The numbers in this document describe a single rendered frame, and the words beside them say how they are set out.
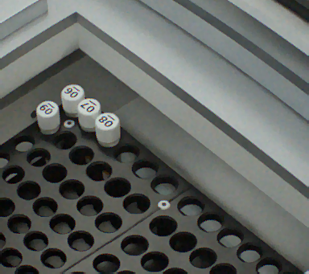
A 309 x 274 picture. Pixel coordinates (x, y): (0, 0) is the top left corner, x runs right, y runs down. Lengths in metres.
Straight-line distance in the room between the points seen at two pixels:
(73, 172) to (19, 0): 0.10
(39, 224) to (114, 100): 0.15
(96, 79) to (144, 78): 0.09
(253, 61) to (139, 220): 0.09
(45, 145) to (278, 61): 0.13
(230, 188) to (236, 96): 0.11
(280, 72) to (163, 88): 0.06
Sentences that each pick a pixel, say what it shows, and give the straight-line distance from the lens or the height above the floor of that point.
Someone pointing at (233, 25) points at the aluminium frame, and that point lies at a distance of 0.43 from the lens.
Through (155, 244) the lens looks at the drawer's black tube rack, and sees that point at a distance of 0.43.
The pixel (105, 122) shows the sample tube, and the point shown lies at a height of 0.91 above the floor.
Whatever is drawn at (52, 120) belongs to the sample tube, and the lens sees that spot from 0.48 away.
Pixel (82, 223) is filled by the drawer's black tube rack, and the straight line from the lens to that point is 0.44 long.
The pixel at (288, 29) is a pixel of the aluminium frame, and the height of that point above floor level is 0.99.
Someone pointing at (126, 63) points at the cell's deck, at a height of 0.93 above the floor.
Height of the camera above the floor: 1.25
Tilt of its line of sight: 46 degrees down
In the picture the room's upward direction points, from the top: 3 degrees counter-clockwise
